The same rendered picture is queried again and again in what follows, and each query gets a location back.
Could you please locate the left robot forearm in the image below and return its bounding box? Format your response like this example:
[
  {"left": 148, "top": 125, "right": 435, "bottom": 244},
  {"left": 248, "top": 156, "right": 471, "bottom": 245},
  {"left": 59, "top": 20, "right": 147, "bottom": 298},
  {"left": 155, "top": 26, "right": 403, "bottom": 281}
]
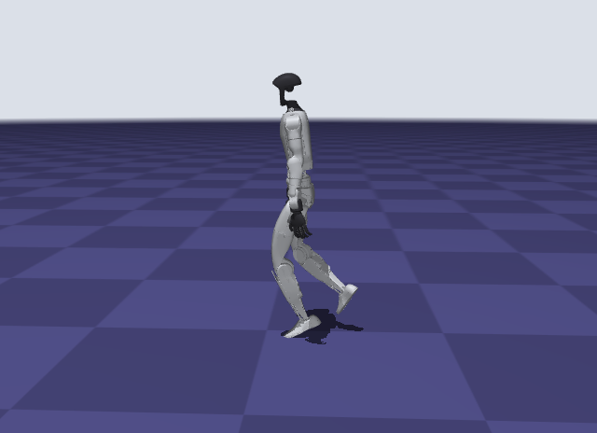
[{"left": 287, "top": 158, "right": 303, "bottom": 210}]

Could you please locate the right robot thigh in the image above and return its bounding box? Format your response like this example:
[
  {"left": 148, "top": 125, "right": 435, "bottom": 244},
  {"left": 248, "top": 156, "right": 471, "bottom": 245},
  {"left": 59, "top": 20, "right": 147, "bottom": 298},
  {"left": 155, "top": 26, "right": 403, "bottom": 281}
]
[{"left": 290, "top": 207, "right": 312, "bottom": 263}]

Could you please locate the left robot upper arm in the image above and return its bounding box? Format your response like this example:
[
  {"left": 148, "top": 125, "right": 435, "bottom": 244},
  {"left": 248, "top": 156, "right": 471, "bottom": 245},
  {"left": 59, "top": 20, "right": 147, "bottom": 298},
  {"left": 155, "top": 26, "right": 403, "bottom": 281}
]
[{"left": 285, "top": 115, "right": 303, "bottom": 169}]

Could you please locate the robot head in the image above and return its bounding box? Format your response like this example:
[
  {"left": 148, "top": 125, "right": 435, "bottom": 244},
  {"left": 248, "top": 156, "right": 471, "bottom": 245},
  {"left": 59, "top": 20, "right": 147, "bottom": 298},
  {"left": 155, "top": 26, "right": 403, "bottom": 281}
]
[{"left": 272, "top": 73, "right": 303, "bottom": 113}]

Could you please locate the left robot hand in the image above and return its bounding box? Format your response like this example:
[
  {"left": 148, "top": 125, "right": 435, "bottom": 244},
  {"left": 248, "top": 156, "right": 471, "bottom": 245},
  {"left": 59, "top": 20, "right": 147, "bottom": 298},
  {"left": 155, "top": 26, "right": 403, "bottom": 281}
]
[{"left": 289, "top": 199, "right": 312, "bottom": 239}]

